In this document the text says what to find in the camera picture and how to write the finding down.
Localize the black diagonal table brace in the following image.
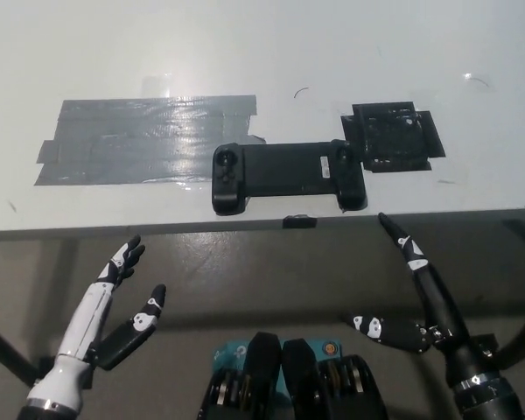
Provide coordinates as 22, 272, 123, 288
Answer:
0, 317, 40, 389
497, 301, 525, 374

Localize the black tape patch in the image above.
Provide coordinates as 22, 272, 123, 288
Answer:
339, 101, 446, 173

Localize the grey duct tape patch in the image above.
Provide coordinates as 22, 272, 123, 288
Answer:
33, 94, 268, 187

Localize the black mobile game controller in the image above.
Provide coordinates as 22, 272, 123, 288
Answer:
211, 138, 368, 216

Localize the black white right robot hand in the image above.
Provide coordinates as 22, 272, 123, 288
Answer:
340, 212, 505, 389

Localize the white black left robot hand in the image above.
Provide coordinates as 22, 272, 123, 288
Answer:
25, 234, 168, 406

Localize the black teal robot torso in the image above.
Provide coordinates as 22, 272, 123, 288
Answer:
195, 331, 389, 420

